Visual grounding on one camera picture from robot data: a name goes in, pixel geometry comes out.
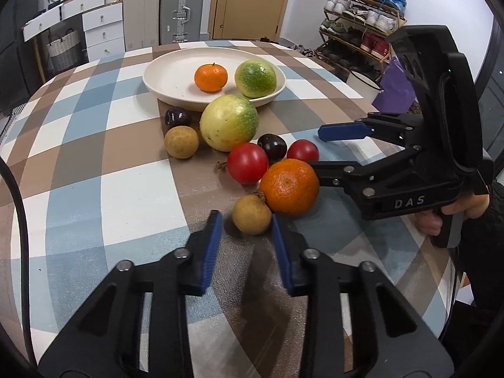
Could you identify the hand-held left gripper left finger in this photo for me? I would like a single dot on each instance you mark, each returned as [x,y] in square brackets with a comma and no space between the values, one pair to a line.
[210,244]

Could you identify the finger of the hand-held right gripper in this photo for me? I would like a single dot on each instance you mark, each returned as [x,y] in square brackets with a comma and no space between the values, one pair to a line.
[342,130]
[334,171]

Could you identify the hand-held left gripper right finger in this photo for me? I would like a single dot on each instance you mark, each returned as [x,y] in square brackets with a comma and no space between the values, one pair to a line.
[281,252]

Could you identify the small red tomato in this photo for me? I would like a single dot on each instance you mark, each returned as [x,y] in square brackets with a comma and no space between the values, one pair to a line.
[302,150]

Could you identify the brown longan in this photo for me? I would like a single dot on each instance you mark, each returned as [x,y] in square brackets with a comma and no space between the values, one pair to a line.
[252,214]
[181,141]

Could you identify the large orange mandarin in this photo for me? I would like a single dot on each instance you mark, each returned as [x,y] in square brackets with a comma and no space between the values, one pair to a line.
[289,187]

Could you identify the large red tomato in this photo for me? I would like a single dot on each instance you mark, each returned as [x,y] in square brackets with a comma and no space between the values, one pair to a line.
[247,163]

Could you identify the large green yellow passion fruit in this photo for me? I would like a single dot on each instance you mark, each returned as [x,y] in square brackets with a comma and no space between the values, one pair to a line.
[228,124]

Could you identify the cream round plate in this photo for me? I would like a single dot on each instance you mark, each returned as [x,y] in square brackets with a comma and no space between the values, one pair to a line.
[173,78]

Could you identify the person's right forearm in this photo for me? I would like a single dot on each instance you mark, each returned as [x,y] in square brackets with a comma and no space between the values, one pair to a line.
[486,264]

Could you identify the person's right hand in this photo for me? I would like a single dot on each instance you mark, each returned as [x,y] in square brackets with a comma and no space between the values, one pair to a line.
[429,222]

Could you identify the white bucket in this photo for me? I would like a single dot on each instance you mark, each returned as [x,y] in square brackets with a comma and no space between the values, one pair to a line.
[362,86]

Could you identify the purple bag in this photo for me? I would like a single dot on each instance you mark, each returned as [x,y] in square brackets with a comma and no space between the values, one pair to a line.
[393,86]

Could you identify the dark purple plum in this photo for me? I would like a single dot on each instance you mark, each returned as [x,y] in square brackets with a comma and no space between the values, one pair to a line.
[271,145]
[177,117]

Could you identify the brown dry twig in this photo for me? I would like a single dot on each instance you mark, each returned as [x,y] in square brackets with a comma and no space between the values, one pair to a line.
[220,165]

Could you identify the pile of loose shoes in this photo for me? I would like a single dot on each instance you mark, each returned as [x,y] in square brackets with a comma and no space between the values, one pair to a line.
[305,50]

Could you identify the small green passion fruit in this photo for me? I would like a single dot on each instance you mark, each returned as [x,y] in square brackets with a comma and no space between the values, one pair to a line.
[256,78]

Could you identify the rows of racked shoes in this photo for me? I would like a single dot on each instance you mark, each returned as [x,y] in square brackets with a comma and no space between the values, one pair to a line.
[366,12]

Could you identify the small orange mandarin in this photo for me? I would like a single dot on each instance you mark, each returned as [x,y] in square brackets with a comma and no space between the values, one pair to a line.
[210,78]

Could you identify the wooden door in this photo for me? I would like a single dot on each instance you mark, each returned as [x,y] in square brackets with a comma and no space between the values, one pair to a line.
[248,0]

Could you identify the grey ribbed suitcase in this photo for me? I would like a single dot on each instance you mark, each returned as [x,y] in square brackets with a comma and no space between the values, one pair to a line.
[181,8]

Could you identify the beige suitcase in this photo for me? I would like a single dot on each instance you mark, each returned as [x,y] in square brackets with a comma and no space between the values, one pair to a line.
[141,12]

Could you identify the woven laundry basket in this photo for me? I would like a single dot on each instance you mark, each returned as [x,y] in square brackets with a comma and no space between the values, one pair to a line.
[65,53]

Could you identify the white drawer cabinet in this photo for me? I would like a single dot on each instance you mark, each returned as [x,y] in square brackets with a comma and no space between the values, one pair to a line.
[102,27]

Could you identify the dark grey fridge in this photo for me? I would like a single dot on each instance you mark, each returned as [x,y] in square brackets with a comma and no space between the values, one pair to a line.
[12,59]

